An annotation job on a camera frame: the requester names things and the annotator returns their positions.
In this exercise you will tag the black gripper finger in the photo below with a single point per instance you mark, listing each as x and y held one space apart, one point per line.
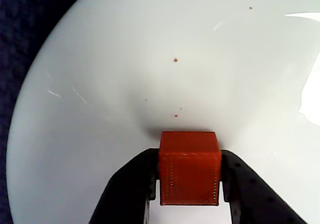
252 204
125 196

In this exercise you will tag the red cube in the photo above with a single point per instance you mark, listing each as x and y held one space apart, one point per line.
190 174

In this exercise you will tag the white round plate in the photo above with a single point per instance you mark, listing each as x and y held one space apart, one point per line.
125 84

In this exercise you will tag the blue woven table cloth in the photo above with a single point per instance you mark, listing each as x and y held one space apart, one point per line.
15 34

